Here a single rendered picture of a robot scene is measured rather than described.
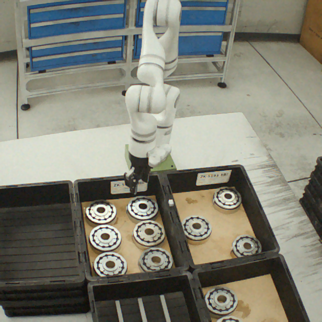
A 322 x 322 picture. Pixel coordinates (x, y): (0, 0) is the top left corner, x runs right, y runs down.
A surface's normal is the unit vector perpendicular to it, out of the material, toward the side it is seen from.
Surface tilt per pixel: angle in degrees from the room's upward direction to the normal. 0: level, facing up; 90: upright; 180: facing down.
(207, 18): 90
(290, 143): 0
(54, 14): 90
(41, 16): 90
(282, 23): 90
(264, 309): 0
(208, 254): 0
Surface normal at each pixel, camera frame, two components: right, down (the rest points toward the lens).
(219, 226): 0.08, -0.72
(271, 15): 0.28, 0.68
